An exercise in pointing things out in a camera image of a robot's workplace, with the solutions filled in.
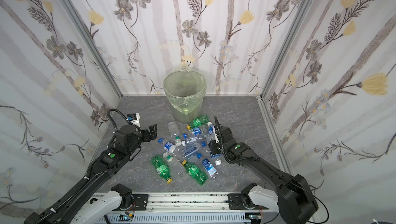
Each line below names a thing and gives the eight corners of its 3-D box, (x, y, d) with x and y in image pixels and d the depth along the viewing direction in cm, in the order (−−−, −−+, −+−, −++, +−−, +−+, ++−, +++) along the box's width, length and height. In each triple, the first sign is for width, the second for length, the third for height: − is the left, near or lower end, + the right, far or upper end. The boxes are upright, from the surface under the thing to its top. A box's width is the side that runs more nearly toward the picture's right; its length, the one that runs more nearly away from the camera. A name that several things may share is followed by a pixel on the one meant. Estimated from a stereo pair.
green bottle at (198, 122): (192, 134, 100) (191, 129, 96) (187, 128, 103) (186, 124, 99) (209, 121, 107) (209, 116, 103) (204, 116, 110) (204, 111, 105)
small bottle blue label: (157, 145, 95) (156, 141, 91) (163, 139, 97) (161, 136, 94) (170, 154, 91) (169, 151, 87) (176, 148, 93) (175, 145, 90)
